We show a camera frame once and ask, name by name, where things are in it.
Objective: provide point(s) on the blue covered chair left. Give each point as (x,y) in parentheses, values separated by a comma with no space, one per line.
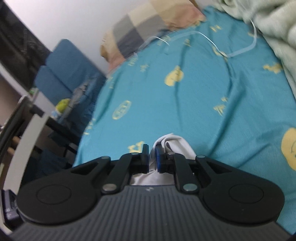
(51,87)

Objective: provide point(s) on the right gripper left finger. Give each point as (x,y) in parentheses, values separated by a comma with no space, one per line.
(123,170)

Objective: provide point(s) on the blue covered chair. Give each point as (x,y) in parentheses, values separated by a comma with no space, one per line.
(73,68)
(51,87)

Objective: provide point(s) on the blue covered chair right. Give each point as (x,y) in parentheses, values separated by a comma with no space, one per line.
(73,68)

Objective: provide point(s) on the plaid checked pillow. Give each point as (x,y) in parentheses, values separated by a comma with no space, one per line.
(153,18)

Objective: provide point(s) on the grey cloth on chair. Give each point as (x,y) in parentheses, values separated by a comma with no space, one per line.
(82,96)

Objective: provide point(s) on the dark wooden table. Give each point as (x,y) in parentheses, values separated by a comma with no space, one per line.
(34,136)

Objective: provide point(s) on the green apple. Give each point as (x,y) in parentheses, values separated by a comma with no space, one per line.
(62,105)

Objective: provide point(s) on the green fleece cartoon blanket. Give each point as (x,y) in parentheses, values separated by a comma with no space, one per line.
(275,19)

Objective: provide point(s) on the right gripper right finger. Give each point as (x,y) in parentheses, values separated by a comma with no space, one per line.
(176,164)

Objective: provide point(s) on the teal patterned bed sheet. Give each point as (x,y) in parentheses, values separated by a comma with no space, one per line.
(239,110)

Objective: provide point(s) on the white t-shirt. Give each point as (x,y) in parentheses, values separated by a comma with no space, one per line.
(168,143)

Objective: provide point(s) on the black window grille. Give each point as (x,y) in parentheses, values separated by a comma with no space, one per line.
(22,54)

